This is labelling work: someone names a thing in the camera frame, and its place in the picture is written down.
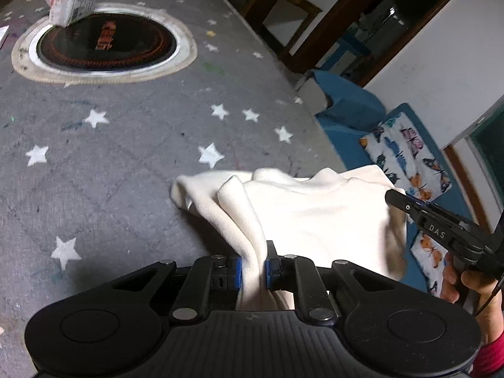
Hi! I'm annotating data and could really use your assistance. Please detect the cream white garment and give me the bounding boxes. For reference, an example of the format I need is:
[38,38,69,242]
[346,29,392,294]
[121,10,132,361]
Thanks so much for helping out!
[171,165,407,311]

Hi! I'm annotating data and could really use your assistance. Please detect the red sleeve right forearm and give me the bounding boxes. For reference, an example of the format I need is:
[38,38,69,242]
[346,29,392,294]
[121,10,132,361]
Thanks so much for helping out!
[470,334,504,378]

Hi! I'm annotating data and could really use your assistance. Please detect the person's right hand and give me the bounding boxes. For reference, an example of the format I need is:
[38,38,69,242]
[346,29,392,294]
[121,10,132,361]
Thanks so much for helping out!
[441,253,503,345]

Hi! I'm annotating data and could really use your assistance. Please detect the butterfly print pillow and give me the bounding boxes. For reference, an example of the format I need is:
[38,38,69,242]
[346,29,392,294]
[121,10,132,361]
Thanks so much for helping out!
[359,112,452,201]
[410,231,448,297]

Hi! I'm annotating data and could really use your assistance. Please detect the dark window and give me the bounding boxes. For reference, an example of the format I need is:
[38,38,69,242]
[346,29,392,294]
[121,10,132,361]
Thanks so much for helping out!
[470,107,504,178]

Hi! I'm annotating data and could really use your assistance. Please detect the blue sofa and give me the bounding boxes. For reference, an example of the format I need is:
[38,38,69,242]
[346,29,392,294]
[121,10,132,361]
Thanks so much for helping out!
[305,69,479,294]

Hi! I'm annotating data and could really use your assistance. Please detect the grey star-pattern table cover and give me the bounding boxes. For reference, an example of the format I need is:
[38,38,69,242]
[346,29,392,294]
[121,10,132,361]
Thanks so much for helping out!
[1,0,343,377]

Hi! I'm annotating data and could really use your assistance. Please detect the wooden side table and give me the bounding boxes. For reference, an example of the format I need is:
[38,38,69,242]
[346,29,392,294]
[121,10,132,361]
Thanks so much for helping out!
[240,0,322,59]

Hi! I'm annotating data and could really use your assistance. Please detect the round induction cooktop inset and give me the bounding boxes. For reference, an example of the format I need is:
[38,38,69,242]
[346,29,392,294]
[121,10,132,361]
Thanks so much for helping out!
[11,3,197,85]

